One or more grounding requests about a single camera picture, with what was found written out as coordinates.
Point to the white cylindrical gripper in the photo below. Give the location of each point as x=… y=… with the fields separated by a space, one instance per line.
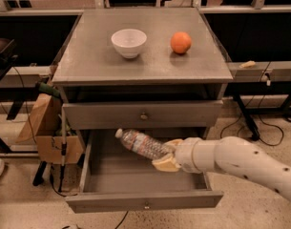
x=184 y=156

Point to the clear plastic water bottle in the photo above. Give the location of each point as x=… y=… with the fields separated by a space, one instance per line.
x=143 y=144

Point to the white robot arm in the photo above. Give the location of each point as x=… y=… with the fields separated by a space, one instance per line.
x=231 y=155

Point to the closed grey top drawer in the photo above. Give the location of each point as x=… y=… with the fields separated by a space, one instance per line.
x=142 y=115

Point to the open grey middle drawer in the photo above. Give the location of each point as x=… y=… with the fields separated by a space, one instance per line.
x=114 y=179

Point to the grey wooden drawer cabinet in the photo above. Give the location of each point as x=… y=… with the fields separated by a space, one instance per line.
x=91 y=71

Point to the orange fruit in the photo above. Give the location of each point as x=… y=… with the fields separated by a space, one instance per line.
x=181 y=42

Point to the small yellow foam piece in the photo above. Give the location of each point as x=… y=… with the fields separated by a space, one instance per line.
x=247 y=64

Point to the white ceramic bowl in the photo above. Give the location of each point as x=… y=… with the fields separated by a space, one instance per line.
x=129 y=42

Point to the brown cardboard box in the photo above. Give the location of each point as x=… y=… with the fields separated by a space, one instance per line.
x=42 y=127

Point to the green handled grabber stick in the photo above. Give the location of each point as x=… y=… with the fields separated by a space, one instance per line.
x=52 y=91

